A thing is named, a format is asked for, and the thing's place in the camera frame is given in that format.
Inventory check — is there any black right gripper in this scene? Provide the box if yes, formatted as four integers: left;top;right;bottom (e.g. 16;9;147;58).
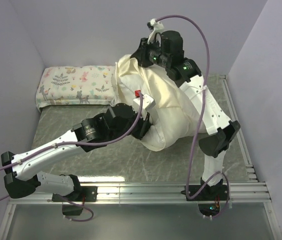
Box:
130;36;170;69

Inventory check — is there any cream satin pillowcase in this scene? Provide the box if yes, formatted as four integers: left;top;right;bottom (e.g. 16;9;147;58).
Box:
111;55;206;152

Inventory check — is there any white pillow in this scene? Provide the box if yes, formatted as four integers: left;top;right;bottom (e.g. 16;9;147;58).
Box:
117;74;143;104

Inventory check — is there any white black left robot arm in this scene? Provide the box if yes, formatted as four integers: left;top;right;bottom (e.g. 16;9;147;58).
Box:
1;103;151;201

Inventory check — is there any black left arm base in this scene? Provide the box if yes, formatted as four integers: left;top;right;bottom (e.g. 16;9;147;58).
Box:
51;186;98;217

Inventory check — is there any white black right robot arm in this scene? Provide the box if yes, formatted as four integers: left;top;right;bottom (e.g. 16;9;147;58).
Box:
132;30;241;200

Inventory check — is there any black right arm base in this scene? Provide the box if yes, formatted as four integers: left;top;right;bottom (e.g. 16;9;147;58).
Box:
181;179;231;220

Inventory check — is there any animal print patterned pillow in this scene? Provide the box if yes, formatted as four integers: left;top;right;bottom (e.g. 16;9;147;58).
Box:
35;65;115;110

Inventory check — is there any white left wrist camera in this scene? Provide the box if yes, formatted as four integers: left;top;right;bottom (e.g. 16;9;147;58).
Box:
132;90;156;117

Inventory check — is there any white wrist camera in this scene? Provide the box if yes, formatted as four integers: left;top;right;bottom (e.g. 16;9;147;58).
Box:
132;90;156;117
147;18;165;44

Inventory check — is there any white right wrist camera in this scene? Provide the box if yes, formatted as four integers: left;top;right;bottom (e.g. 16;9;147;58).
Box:
147;18;165;44

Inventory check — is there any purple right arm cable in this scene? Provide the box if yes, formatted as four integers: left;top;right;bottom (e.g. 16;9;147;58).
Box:
155;14;231;221

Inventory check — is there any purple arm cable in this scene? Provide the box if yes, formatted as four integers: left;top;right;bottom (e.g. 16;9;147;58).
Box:
155;14;231;221
0;93;145;223

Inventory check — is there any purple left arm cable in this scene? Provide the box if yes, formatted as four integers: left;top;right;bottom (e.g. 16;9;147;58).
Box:
0;93;145;223

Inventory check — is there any aluminium right side rail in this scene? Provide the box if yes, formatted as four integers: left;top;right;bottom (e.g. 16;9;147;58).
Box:
219;74;273;201

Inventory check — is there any aluminium front mounting rail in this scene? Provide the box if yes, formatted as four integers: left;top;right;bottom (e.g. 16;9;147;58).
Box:
8;183;273;206

